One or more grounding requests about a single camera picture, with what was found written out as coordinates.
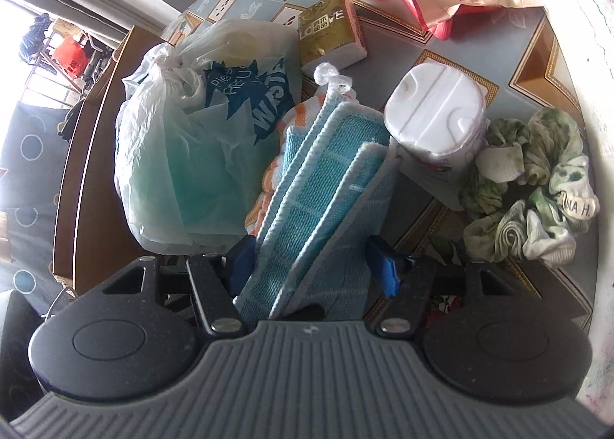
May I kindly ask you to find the blue striped towel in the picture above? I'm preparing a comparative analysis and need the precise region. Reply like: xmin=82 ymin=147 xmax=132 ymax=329
xmin=235 ymin=84 xmax=399 ymax=328

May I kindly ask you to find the gold tissue pack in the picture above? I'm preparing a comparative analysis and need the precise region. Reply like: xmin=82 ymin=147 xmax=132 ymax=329
xmin=299 ymin=0 xmax=367 ymax=76

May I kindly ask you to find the brown cardboard box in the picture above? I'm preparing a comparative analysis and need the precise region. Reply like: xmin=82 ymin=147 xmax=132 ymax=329
xmin=52 ymin=26 xmax=162 ymax=295

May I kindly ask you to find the green white scrunchie cloth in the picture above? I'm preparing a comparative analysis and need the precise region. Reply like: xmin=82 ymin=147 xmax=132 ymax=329
xmin=459 ymin=109 xmax=599 ymax=267

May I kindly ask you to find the white green plastic bag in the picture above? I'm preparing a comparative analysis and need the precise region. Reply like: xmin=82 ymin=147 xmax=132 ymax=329
xmin=114 ymin=19 xmax=302 ymax=255

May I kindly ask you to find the white wipes canister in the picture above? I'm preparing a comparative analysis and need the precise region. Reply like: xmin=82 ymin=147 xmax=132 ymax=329
xmin=384 ymin=61 xmax=486 ymax=181

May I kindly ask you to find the red crate outside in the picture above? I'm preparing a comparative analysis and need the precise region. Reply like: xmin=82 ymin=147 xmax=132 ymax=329
xmin=51 ymin=36 xmax=89 ymax=79

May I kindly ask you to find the grey quilted blanket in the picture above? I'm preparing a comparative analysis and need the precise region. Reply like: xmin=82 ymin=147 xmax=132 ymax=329
xmin=540 ymin=0 xmax=613 ymax=422

